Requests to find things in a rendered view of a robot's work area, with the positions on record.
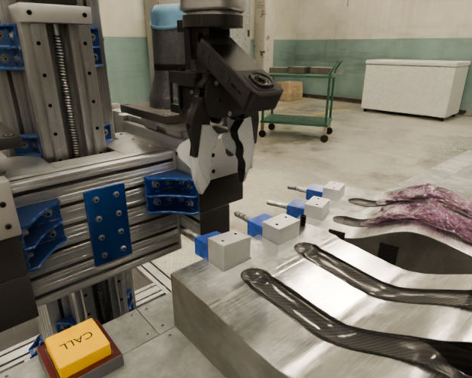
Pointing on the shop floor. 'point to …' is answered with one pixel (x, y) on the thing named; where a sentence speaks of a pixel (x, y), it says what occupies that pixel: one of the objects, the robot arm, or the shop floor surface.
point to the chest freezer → (415, 86)
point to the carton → (291, 91)
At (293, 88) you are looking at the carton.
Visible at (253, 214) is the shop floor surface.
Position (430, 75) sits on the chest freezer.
